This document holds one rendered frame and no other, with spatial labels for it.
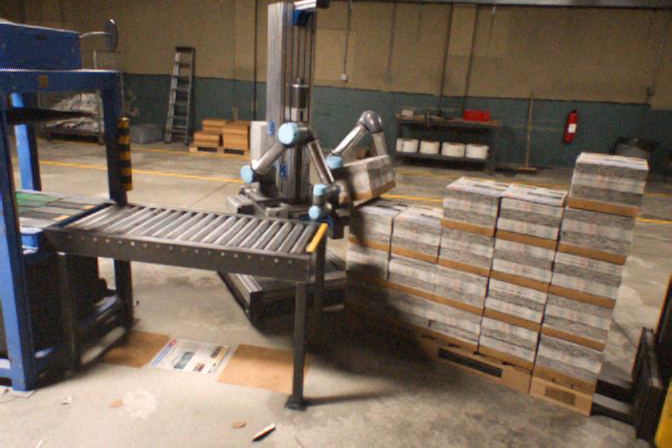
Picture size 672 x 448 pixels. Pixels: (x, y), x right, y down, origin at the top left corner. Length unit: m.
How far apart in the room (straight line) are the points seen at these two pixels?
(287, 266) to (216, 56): 8.12
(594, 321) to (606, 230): 0.47
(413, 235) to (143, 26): 8.71
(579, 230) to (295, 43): 2.01
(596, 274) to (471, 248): 0.59
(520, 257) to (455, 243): 0.34
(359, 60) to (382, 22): 0.77
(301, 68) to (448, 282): 1.66
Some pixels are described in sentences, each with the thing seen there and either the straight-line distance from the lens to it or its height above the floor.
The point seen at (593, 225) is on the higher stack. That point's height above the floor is 1.00.
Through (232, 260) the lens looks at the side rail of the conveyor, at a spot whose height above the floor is 0.75.
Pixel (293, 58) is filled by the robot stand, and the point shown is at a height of 1.69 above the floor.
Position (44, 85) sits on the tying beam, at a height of 1.48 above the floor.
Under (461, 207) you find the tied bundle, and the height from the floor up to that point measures 0.96.
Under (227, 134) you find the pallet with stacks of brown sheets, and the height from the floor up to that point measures 0.39.
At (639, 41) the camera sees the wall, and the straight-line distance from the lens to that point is 10.09.
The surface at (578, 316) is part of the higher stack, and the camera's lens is 2.77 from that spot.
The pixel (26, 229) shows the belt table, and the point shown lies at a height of 0.79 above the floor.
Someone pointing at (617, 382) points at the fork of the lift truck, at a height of 0.07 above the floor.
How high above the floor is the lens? 1.65
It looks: 16 degrees down
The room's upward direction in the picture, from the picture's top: 3 degrees clockwise
